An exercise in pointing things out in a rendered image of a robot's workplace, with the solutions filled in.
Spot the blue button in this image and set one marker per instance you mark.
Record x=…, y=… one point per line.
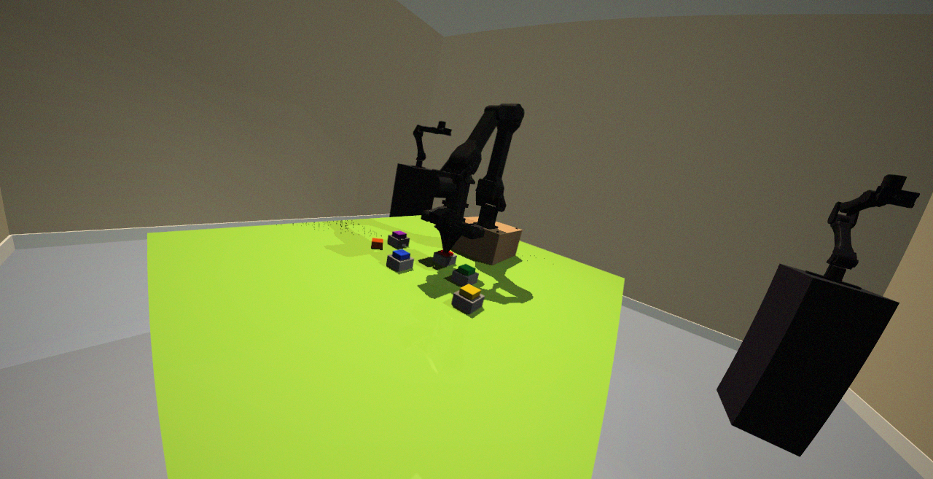
x=400, y=260

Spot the yellow button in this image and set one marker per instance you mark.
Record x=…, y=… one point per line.
x=468, y=299

